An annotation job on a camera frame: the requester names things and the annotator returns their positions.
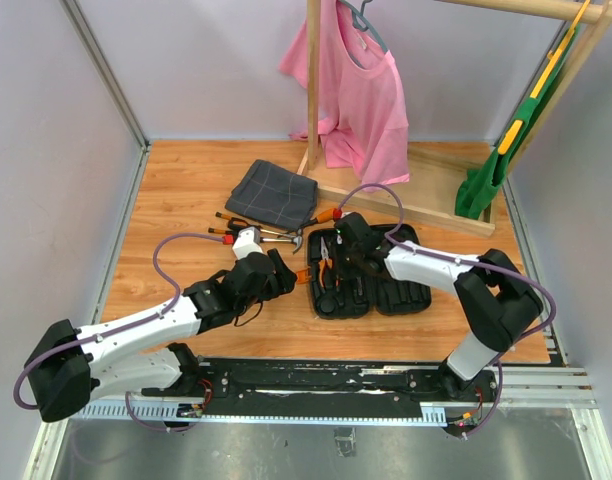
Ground orange handled pliers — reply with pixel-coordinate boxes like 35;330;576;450
318;237;340;292

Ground black plastic tool case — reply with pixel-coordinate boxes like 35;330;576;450
298;228;432;320

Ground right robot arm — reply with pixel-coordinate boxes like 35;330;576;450
335;213;543;400

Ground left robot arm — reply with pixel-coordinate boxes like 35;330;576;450
18;249;297;423

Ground orange black screwdriver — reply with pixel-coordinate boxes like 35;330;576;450
297;207;342;233

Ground claw hammer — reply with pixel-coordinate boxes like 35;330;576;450
260;235;303;254

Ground small black screwdriver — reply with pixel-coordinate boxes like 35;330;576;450
208;228;237;237
215;212;250;230

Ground grey folded cloth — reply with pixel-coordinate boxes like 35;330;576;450
225;159;318;230

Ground wooden clothes rack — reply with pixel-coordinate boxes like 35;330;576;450
297;1;612;237

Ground pink t-shirt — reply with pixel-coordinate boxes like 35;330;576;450
278;0;411;194

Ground green garment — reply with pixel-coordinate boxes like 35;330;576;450
454;24;580;220

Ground yellow clothes hanger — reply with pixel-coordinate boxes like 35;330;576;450
496;0;591;156

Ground teal clothes hanger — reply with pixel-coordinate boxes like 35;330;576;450
335;1;390;72

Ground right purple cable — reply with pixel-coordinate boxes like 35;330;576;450
338;183;558;441

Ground purple cable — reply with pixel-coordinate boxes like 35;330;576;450
13;233;225;432
338;183;558;441

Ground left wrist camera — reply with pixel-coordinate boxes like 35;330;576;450
232;227;264;260

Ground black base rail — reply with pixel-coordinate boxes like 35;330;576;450
135;357;502;421

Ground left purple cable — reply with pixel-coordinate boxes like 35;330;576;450
13;233;225;432

